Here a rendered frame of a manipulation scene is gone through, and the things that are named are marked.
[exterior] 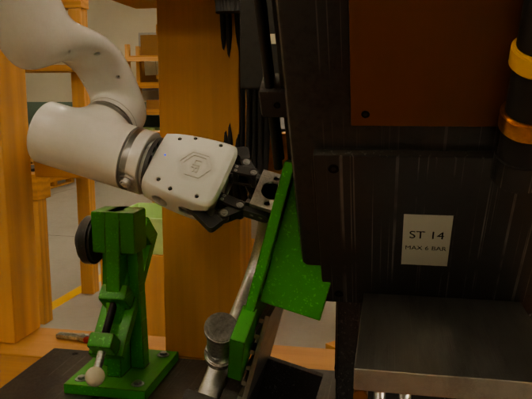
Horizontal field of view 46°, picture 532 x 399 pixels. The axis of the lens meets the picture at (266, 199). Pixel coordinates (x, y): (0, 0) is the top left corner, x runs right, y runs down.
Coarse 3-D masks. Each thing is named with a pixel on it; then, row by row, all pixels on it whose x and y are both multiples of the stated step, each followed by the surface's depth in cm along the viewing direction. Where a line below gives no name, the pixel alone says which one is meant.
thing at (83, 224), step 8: (88, 216) 97; (80, 224) 95; (88, 224) 95; (80, 232) 95; (88, 232) 95; (80, 240) 94; (88, 240) 95; (80, 248) 95; (88, 248) 95; (80, 256) 95; (88, 256) 96; (96, 256) 97
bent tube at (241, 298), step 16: (272, 176) 79; (256, 192) 78; (272, 192) 81; (256, 208) 77; (256, 240) 85; (256, 256) 86; (240, 288) 86; (240, 304) 83; (208, 368) 78; (208, 384) 76; (224, 384) 77
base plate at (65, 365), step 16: (48, 352) 110; (64, 352) 110; (80, 352) 110; (32, 368) 104; (48, 368) 104; (64, 368) 104; (80, 368) 104; (176, 368) 104; (192, 368) 104; (16, 384) 98; (32, 384) 98; (48, 384) 98; (160, 384) 98; (176, 384) 98; (192, 384) 98
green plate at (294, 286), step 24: (288, 168) 66; (288, 192) 67; (288, 216) 68; (264, 240) 67; (288, 240) 68; (264, 264) 68; (288, 264) 69; (264, 288) 69; (288, 288) 69; (312, 288) 68; (312, 312) 69
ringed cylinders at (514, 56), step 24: (528, 0) 41; (528, 24) 42; (528, 48) 43; (528, 72) 43; (528, 96) 45; (504, 120) 47; (528, 120) 46; (504, 144) 49; (528, 144) 47; (504, 168) 50; (528, 168) 49; (528, 192) 50
